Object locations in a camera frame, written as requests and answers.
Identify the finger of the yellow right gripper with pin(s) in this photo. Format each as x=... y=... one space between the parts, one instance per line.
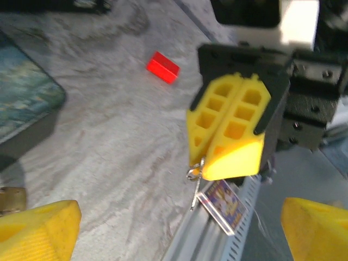
x=201 y=130
x=236 y=160

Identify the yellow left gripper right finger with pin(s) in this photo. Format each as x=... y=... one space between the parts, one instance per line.
x=318 y=233

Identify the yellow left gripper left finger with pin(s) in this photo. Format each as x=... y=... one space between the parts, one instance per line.
x=35 y=233

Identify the brass padlock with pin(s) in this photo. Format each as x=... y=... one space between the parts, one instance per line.
x=12 y=199

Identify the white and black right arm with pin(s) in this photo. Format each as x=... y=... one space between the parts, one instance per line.
x=299 y=21

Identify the trading card in acrylic case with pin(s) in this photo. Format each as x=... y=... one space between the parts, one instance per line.
x=223 y=204

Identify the grey metal panel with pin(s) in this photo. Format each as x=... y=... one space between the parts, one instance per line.
x=274 y=195

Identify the red block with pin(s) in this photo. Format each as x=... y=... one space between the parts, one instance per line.
x=163 y=68

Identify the starry night tin box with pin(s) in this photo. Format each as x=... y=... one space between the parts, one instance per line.
x=21 y=89

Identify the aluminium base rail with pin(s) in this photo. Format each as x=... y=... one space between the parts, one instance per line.
x=195 y=233

